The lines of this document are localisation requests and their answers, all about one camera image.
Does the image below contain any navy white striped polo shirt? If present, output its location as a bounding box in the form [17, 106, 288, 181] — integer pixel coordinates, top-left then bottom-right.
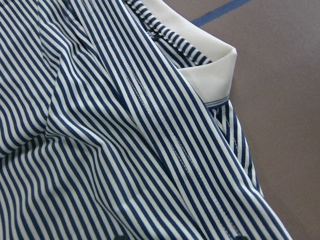
[0, 0, 291, 240]

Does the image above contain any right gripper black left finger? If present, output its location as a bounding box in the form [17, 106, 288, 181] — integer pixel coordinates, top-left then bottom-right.
[114, 235, 125, 240]

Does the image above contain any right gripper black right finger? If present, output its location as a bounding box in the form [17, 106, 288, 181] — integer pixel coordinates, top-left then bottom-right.
[234, 235, 248, 240]

